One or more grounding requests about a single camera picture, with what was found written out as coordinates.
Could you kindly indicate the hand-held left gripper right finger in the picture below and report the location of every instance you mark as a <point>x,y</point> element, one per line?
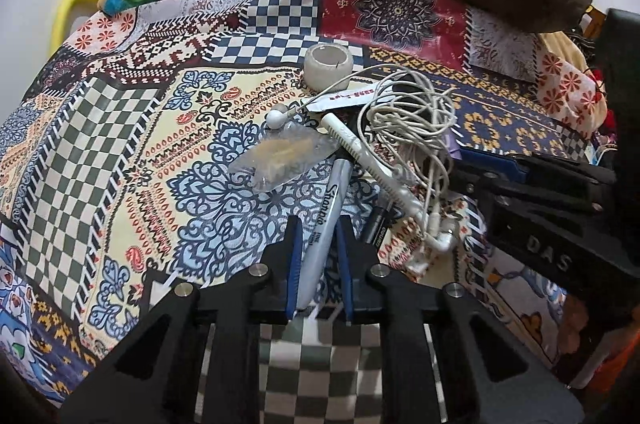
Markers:
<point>345,269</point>

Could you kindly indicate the white tangled earphones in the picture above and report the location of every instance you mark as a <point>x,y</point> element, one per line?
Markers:
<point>415,123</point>

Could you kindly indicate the clear plastic wrapper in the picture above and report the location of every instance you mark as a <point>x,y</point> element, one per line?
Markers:
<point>280,156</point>

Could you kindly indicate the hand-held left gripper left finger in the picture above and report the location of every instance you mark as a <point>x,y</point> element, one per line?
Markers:
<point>295,264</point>

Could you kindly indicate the white paper packet red print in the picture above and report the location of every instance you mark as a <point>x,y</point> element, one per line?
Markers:
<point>345,98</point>

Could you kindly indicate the white pen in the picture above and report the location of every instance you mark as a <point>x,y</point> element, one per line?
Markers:
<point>360,148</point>

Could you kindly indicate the white tape roll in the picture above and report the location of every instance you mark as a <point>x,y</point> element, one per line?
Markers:
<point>327,68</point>

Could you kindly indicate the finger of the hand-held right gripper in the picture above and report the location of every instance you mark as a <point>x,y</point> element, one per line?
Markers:
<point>495,163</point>
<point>500,191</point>

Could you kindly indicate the small purple object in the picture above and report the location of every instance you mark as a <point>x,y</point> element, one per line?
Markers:
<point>454,146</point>

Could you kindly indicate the grey marker pen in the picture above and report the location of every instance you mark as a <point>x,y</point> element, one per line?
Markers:
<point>325,214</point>

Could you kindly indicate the patchwork printed tablecloth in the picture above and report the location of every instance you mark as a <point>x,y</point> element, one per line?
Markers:
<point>150,153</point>

